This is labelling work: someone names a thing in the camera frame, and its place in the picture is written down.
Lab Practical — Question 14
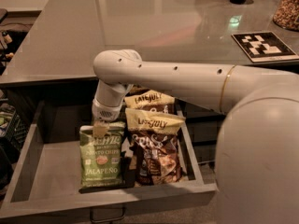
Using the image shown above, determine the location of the grey cabinet drawer middle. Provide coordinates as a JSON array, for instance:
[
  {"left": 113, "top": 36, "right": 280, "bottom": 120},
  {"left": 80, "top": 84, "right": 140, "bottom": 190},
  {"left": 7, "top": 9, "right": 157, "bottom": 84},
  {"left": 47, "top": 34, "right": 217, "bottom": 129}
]
[{"left": 186, "top": 117, "right": 222, "bottom": 143}]

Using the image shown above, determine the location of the black crate at left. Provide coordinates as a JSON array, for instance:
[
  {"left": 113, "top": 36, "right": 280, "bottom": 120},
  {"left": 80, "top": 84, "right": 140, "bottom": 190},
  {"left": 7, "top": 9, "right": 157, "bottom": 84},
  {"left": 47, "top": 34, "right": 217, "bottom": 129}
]
[{"left": 0, "top": 103, "right": 28, "bottom": 151}]

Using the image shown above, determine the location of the green jalapeno chip bag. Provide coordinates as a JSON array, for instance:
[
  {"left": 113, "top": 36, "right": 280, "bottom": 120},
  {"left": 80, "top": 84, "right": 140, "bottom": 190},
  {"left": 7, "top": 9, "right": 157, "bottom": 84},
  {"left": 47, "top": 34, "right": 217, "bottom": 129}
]
[{"left": 79, "top": 121, "right": 126, "bottom": 189}]

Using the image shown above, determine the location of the glass jar of nuts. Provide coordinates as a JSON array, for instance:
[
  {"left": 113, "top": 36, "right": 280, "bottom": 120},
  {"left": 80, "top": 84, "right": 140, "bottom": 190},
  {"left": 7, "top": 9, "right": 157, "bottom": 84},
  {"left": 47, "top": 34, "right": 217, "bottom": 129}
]
[{"left": 273, "top": 0, "right": 299, "bottom": 32}]

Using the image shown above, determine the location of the grey cabinet drawer upper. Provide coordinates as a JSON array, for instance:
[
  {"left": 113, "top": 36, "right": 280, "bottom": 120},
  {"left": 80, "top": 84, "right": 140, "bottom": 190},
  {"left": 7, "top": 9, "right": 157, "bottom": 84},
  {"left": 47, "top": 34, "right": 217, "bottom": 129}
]
[{"left": 178, "top": 101, "right": 221, "bottom": 118}]

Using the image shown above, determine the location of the black white fiducial marker tile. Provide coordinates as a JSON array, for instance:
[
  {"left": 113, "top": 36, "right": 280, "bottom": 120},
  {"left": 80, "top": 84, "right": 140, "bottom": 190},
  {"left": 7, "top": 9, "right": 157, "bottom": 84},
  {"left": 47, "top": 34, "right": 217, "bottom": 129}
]
[{"left": 232, "top": 32, "right": 299, "bottom": 63}]

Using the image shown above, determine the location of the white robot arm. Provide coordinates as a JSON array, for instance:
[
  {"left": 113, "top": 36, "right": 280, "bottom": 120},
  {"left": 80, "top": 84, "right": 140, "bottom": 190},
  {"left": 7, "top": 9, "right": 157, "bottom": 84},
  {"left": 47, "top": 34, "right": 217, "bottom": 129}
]
[{"left": 93, "top": 50, "right": 299, "bottom": 224}]

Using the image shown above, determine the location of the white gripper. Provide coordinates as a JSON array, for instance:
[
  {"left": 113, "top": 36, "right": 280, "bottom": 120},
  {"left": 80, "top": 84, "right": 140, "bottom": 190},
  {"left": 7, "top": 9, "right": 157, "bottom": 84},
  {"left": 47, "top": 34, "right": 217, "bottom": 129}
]
[{"left": 92, "top": 99, "right": 121, "bottom": 138}]

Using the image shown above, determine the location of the middle brown Late July bag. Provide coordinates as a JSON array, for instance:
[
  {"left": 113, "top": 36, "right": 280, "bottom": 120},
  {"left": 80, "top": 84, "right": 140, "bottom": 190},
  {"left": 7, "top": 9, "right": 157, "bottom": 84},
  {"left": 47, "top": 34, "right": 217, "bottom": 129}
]
[{"left": 124, "top": 90, "right": 175, "bottom": 114}]

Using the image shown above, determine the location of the rear brown chip bag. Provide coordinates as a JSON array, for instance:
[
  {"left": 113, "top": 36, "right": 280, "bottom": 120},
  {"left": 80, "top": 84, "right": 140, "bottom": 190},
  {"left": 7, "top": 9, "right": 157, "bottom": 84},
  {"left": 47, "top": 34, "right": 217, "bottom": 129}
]
[{"left": 129, "top": 85, "right": 149, "bottom": 96}]

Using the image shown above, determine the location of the open grey top drawer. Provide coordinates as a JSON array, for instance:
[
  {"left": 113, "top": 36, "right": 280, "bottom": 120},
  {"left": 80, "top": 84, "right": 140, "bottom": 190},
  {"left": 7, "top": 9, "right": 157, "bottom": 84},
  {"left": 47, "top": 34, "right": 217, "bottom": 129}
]
[{"left": 1, "top": 103, "right": 216, "bottom": 221}]

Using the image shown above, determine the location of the front brown Late July bag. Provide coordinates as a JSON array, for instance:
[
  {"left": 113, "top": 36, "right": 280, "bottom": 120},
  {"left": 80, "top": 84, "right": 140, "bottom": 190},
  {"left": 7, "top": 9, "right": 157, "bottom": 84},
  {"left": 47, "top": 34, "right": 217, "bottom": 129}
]
[{"left": 125, "top": 108, "right": 185, "bottom": 185}]

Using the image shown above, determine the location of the brown late july bag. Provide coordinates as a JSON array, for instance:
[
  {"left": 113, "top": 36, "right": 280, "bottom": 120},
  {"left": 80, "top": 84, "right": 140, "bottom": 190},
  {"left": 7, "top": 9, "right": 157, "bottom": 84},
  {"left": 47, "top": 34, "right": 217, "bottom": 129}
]
[
  {"left": 124, "top": 90, "right": 175, "bottom": 114},
  {"left": 125, "top": 108, "right": 185, "bottom": 185}
]

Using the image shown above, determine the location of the grey cabinet drawer lower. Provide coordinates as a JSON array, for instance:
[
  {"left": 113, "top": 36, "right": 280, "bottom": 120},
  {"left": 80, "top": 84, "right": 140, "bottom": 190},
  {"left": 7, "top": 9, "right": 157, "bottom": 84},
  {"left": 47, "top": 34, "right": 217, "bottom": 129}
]
[{"left": 193, "top": 143, "right": 216, "bottom": 163}]

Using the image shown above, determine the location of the black drawer handle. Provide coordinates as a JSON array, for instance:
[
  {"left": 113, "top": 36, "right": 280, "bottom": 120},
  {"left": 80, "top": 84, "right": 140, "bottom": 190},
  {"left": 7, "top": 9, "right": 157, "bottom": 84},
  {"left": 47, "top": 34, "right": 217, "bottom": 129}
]
[{"left": 90, "top": 207, "right": 126, "bottom": 224}]

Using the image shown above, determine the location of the grey cabinet drawer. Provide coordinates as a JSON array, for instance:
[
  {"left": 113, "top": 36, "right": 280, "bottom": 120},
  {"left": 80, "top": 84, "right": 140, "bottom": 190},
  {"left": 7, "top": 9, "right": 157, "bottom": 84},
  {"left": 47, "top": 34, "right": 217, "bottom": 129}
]
[
  {"left": 178, "top": 101, "right": 221, "bottom": 118},
  {"left": 193, "top": 143, "right": 216, "bottom": 163},
  {"left": 186, "top": 117, "right": 222, "bottom": 143}
]

